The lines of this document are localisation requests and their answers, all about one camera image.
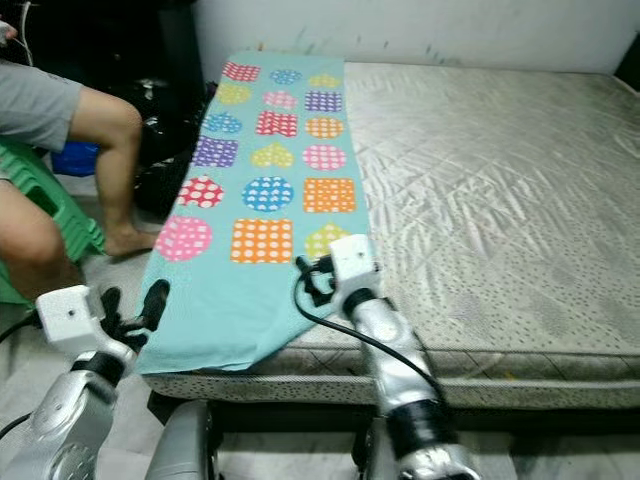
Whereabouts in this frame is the silver right robot leg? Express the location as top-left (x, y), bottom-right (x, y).
top-left (354, 419), bottom-right (403, 480)

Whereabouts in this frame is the white quilted mattress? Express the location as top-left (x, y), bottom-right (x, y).
top-left (144, 61), bottom-right (640, 411)

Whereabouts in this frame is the black plastic bag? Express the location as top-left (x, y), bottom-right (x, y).
top-left (134, 74), bottom-right (218, 218)

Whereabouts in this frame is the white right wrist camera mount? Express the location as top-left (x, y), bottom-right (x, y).
top-left (329, 233), bottom-right (380, 299)

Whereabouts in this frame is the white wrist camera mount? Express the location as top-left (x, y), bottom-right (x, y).
top-left (35, 284), bottom-right (107, 357)
top-left (329, 233), bottom-right (380, 299)

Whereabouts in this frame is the green plastic stool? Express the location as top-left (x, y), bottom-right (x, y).
top-left (0, 137), bottom-right (108, 308)

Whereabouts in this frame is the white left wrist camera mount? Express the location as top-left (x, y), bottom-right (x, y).
top-left (35, 284), bottom-right (107, 357)

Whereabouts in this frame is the blue bag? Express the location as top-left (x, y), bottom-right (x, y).
top-left (49, 139), bottom-right (102, 179)

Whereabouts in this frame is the dark tufted headboard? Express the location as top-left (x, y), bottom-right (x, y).
top-left (614, 44), bottom-right (640, 93)

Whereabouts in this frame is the person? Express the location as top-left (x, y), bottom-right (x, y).
top-left (0, 18), bottom-right (163, 303)

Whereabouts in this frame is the silver left robot leg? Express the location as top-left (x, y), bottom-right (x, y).
top-left (144, 399), bottom-right (223, 480)

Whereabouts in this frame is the silver robot leg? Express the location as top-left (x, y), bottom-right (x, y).
top-left (144, 399), bottom-right (223, 480)
top-left (354, 419), bottom-right (403, 480)

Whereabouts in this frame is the teal mat with colourful shapes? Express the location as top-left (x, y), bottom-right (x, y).
top-left (134, 49), bottom-right (377, 377)

